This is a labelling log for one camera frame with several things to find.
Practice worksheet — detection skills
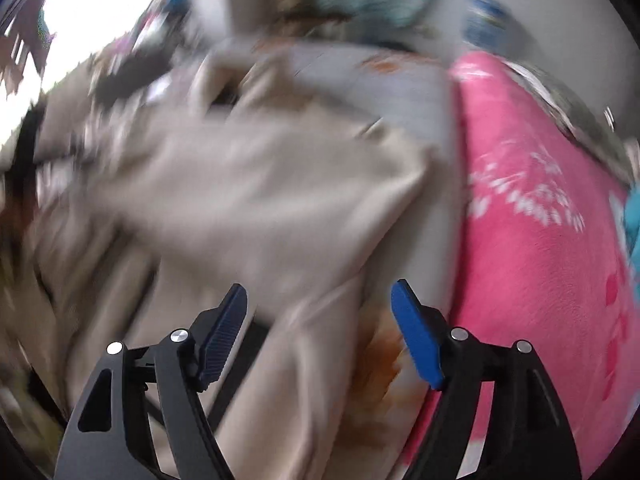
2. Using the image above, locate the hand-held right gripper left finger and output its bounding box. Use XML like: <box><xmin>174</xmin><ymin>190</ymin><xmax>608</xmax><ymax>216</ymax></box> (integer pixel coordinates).
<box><xmin>54</xmin><ymin>282</ymin><xmax>248</xmax><ymax>480</ymax></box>

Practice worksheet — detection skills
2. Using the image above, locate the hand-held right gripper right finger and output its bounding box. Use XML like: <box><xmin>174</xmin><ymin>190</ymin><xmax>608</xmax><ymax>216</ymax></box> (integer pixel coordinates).
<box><xmin>390</xmin><ymin>279</ymin><xmax>583</xmax><ymax>480</ymax></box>

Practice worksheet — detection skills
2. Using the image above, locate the beige zip jacket black trim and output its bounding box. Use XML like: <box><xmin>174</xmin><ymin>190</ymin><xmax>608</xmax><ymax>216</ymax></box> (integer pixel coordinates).
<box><xmin>30</xmin><ymin>42</ymin><xmax>451</xmax><ymax>480</ymax></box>

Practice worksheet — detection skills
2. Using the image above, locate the pink floral blanket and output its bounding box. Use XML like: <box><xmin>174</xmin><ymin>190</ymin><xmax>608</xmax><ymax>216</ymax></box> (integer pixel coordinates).
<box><xmin>400</xmin><ymin>51</ymin><xmax>640</xmax><ymax>480</ymax></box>

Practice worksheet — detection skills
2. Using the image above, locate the light blue cloth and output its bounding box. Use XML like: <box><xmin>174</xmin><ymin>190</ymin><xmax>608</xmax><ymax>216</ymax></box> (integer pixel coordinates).
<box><xmin>610</xmin><ymin>192</ymin><xmax>640</xmax><ymax>271</ymax></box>

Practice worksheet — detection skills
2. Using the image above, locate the blue water bottle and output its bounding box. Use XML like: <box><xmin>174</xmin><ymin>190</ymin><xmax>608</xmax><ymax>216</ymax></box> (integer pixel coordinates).
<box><xmin>465</xmin><ymin>0</ymin><xmax>516</xmax><ymax>46</ymax></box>

